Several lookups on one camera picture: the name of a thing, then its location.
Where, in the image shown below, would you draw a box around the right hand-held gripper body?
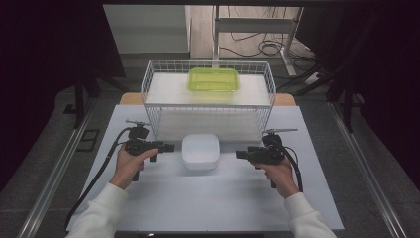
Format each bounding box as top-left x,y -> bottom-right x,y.
248,128 -> 299,190

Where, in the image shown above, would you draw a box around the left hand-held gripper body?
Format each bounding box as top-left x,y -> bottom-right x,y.
124,118 -> 157,182

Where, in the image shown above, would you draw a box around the white lidded plastic container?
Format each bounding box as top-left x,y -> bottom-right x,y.
181,133 -> 222,172

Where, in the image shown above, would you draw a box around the white wire basket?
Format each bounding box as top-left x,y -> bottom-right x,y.
140,59 -> 277,143

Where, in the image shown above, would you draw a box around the green lidded plastic container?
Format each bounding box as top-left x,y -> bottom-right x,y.
187,66 -> 241,93

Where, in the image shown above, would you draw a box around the person's right hand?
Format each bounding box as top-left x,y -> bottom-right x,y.
250,157 -> 301,200

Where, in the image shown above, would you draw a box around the person's left hand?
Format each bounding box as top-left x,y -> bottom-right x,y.
109,144 -> 159,191

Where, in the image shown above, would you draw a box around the white table sheet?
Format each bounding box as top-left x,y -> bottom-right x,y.
66,104 -> 345,232

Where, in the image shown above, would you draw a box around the white basket liner board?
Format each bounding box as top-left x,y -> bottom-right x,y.
145,71 -> 272,142

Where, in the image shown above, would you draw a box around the black metal stand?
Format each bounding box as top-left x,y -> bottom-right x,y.
72,64 -> 130,131

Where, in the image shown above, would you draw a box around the white power strip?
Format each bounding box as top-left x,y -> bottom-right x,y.
302,70 -> 324,87

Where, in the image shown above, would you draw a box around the dark curtain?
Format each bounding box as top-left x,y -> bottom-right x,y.
0,0 -> 127,194
295,3 -> 420,182

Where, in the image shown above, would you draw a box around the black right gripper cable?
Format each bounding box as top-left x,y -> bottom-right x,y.
278,144 -> 305,194

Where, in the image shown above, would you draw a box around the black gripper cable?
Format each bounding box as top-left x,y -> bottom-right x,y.
278,144 -> 305,194
62,126 -> 134,231

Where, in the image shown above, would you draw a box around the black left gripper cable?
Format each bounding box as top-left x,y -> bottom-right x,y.
62,126 -> 134,231

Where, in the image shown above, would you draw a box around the black floor bracket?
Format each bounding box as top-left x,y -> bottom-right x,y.
75,128 -> 101,154

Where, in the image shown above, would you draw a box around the metal floor rail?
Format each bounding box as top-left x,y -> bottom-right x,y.
326,100 -> 408,238
15,97 -> 97,238

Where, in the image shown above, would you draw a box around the black floor cables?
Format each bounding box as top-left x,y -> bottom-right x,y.
219,5 -> 316,60

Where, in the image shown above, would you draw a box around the metal desk frame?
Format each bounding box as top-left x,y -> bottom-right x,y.
211,5 -> 305,77

